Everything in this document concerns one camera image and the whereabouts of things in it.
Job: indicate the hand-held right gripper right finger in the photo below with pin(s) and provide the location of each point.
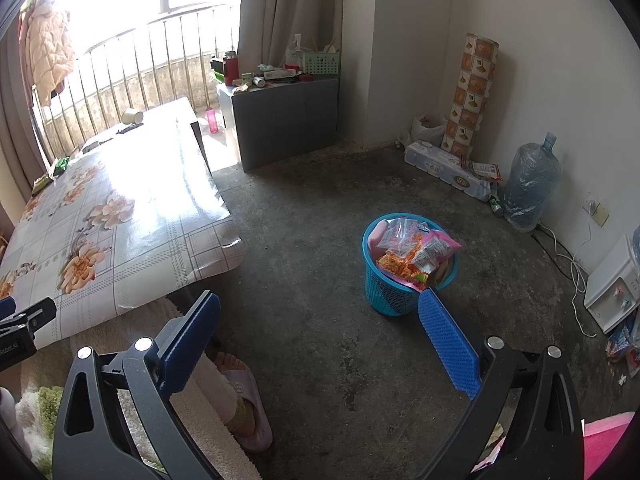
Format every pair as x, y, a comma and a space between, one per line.
447, 340

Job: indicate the green can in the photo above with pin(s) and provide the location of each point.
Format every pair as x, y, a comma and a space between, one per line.
496, 205

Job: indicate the white water dispenser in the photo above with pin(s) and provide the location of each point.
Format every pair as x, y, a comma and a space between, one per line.
612, 280

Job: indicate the white plastic bag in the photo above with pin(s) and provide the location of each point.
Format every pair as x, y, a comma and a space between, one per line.
427, 127
295, 52

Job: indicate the metal window railing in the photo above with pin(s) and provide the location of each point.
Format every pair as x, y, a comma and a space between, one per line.
150, 60

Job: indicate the white pink snack packet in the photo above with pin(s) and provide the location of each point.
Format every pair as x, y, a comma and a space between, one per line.
435, 250

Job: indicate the person's foot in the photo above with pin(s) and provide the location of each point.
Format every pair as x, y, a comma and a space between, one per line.
232, 365

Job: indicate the red white flat packet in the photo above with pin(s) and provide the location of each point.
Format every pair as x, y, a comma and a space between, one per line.
482, 170

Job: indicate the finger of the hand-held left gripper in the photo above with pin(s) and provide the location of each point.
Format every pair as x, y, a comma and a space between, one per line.
35, 315
6, 306

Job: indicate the lilac slipper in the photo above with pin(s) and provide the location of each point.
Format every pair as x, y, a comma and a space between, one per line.
245, 385

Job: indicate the small white box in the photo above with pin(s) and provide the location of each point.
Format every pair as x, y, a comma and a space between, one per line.
95, 145

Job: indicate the paper cup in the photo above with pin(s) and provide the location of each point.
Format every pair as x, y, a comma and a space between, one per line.
132, 116

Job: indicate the grey cabinet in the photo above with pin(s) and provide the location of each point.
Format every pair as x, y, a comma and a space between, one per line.
285, 120

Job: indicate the blue plastic packet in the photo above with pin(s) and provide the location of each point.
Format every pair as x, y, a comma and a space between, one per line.
622, 342

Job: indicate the white green shaggy rug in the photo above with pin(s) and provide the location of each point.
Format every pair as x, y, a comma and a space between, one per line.
200, 410

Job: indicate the beige curtain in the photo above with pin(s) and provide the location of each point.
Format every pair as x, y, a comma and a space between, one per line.
20, 150
280, 10

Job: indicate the beige quilted jacket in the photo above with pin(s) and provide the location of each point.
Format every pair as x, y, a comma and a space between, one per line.
47, 45

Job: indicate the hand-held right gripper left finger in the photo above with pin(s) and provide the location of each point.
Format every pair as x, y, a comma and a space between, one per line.
192, 340

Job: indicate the red bottle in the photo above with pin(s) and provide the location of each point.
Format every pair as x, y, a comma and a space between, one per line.
231, 70

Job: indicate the green snack packet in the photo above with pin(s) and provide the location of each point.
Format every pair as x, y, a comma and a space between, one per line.
42, 185
61, 165

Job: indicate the floral plastic tablecloth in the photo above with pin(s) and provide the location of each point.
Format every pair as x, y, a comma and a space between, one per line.
125, 240

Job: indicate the blue plastic basket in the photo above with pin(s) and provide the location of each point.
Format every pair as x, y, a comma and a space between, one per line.
390, 290

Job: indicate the pink drink bottle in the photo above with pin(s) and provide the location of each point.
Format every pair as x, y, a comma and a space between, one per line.
213, 121

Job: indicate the clear plastic packet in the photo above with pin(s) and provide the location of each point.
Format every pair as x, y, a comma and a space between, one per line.
400, 232

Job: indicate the patterned tablecloth roll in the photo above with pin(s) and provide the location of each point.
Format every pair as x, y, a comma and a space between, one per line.
470, 95

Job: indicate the large blue water jug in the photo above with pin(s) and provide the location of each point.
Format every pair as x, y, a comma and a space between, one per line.
530, 185

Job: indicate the toilet paper pack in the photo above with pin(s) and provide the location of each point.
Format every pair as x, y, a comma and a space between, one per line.
440, 162

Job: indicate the green plastic basket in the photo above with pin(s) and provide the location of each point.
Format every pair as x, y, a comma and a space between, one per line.
320, 62

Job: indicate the pink cloth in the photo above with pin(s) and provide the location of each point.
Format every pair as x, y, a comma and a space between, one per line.
600, 445

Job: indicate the wall socket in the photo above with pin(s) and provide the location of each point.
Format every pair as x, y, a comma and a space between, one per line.
597, 212

